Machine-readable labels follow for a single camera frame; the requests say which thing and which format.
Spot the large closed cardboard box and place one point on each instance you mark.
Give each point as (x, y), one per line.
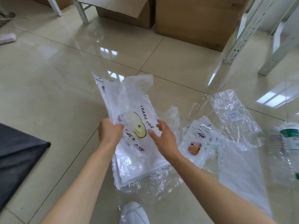
(198, 20)

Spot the brown cardboard panel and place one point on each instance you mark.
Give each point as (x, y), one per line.
(60, 2)

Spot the small pale pink object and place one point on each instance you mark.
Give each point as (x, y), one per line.
(8, 38)

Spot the green label plastic bottle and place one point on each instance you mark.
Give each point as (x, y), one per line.
(290, 137)

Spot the white metal ladder frame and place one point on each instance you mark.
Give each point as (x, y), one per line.
(54, 6)

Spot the white shoe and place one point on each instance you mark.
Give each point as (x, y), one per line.
(133, 214)

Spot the open cardboard box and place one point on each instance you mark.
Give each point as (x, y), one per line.
(121, 11)

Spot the person's left forearm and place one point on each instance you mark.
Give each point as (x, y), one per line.
(81, 188)

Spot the crinkled clear bubble bag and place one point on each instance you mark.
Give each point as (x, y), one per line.
(233, 118)

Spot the slim white shelf upright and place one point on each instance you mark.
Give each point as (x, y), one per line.
(276, 34)

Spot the brown wooden stand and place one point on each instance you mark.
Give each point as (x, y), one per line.
(7, 15)

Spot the person's right hand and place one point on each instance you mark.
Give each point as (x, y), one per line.
(167, 144)

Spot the clear ribbed plastic bottle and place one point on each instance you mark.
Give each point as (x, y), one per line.
(278, 156)

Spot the person's right forearm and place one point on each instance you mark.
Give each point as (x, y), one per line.
(210, 191)

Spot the person's left hand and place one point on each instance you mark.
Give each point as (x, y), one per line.
(109, 132)

